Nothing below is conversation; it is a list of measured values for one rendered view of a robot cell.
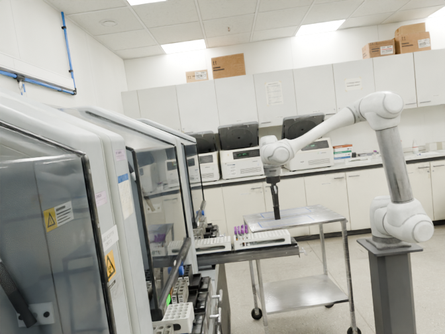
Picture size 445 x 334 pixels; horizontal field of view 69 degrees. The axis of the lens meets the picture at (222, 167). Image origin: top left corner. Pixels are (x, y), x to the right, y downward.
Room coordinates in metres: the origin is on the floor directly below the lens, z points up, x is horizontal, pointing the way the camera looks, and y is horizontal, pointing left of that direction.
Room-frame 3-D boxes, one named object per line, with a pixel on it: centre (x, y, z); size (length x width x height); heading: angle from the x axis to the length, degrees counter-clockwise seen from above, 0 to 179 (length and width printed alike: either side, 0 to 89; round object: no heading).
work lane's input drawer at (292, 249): (1.71, -0.02, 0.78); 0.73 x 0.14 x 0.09; 88
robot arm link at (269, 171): (1.70, -0.26, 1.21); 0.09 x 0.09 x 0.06
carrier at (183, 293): (1.17, 0.20, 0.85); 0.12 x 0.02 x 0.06; 179
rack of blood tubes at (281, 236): (1.71, -0.16, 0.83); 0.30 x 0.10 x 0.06; 88
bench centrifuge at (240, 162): (4.31, -0.27, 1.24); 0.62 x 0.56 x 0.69; 178
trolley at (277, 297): (2.20, -0.42, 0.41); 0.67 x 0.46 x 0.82; 94
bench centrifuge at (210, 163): (4.33, 0.31, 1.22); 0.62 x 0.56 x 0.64; 176
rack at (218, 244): (1.72, 0.16, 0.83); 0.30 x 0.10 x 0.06; 88
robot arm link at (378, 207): (1.77, -0.87, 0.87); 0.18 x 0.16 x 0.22; 4
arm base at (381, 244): (1.80, -0.87, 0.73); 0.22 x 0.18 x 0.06; 178
